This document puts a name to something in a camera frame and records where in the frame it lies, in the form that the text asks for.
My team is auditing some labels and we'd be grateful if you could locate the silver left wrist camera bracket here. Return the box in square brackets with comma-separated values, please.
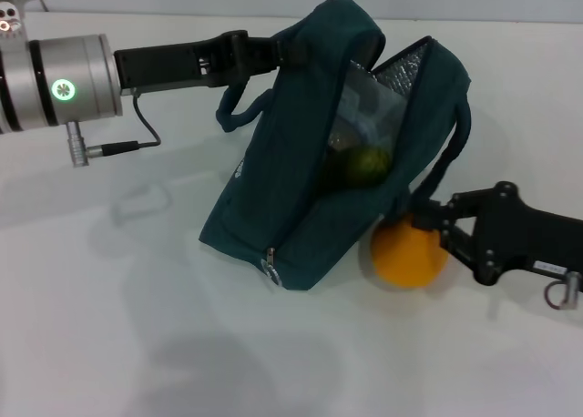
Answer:
[0, 0, 56, 40]

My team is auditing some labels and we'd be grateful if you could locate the gripper cable with plug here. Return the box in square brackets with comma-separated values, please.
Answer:
[66, 94, 162, 168]
[543, 270, 583, 311]

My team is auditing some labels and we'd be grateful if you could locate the green cucumber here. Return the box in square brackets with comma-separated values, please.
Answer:
[342, 146, 394, 189]

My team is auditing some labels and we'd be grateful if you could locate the clear lunch box blue seal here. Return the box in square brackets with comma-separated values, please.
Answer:
[335, 68, 404, 146]

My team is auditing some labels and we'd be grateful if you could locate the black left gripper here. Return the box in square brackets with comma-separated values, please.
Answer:
[112, 31, 306, 91]

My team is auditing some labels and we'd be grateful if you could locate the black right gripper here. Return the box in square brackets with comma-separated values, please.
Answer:
[411, 180, 583, 286]

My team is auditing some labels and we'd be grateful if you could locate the dark teal insulated lunch bag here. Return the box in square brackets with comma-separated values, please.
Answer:
[198, 0, 473, 292]

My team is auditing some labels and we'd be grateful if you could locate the yellow pear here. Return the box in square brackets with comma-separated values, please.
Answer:
[370, 219, 450, 291]

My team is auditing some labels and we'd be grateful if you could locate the left gripper cable with plug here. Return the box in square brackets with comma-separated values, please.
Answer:
[66, 94, 162, 168]

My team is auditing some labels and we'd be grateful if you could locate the right gripper cable with plug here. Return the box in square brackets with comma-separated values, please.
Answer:
[543, 270, 583, 311]

